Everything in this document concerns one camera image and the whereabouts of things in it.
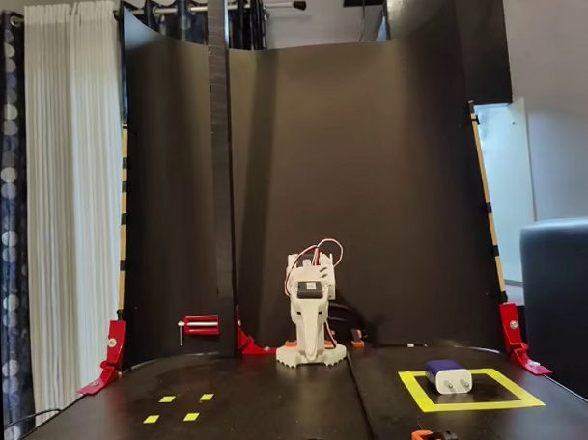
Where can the blue and white charger block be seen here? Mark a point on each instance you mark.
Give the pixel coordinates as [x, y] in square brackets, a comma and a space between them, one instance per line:
[449, 381]

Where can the black bunched curtain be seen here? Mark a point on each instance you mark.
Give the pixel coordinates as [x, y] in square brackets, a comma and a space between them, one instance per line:
[251, 28]

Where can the silver curtain rod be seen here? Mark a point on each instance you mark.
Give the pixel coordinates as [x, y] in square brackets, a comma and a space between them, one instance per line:
[279, 6]

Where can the black backdrop board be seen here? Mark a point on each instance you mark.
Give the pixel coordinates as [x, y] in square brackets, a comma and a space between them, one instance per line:
[370, 203]

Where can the yellow tape square frame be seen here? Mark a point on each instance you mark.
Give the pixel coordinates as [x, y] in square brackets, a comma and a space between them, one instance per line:
[474, 406]

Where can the white cabinet door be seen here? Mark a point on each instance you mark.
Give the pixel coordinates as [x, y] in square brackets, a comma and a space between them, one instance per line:
[507, 174]

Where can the yellow black striped stick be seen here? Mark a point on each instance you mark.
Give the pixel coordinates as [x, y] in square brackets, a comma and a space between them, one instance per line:
[487, 199]
[124, 148]

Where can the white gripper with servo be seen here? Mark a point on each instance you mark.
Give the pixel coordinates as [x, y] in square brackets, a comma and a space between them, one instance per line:
[307, 312]

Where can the red corner clamp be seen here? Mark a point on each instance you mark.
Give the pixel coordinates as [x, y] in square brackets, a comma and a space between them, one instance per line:
[115, 342]
[513, 333]

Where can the red screw clamp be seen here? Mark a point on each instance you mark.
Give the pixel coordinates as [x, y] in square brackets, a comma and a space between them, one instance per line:
[201, 325]

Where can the dark blue armchair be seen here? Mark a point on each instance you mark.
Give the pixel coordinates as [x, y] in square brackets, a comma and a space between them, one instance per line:
[567, 292]

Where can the navy dotted curtain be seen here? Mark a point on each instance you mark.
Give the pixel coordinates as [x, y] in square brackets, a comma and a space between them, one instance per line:
[10, 191]
[190, 28]

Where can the orange and black spring clamp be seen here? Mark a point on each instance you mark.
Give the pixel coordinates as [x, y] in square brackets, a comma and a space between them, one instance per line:
[422, 438]
[358, 342]

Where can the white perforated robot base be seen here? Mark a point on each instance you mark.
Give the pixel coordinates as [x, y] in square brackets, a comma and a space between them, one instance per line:
[328, 358]

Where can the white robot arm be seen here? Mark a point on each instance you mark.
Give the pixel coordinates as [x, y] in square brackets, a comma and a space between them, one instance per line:
[327, 277]

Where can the black upright pole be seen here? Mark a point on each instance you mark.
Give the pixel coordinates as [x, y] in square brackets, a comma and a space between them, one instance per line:
[221, 135]

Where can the white pleated curtain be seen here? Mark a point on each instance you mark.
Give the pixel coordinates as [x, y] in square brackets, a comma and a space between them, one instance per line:
[75, 189]

